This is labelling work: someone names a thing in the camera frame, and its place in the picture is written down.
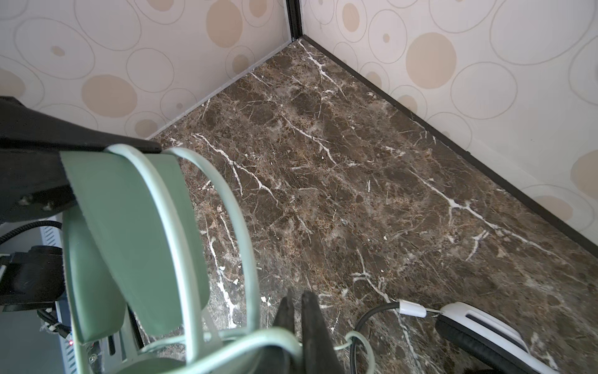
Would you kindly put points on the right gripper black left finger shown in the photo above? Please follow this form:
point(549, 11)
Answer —
point(275, 358)

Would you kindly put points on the mint green headphones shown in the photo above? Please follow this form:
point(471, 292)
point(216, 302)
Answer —
point(131, 244)

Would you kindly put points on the black frame post left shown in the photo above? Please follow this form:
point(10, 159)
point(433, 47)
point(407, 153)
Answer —
point(294, 18)

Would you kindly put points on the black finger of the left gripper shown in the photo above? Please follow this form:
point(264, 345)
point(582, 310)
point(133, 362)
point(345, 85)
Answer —
point(33, 181)

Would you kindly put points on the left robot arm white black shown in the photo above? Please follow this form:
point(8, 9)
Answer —
point(34, 279)

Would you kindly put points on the white black headphones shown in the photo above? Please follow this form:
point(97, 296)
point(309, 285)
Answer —
point(478, 333)

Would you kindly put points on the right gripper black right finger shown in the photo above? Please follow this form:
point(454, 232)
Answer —
point(318, 349)

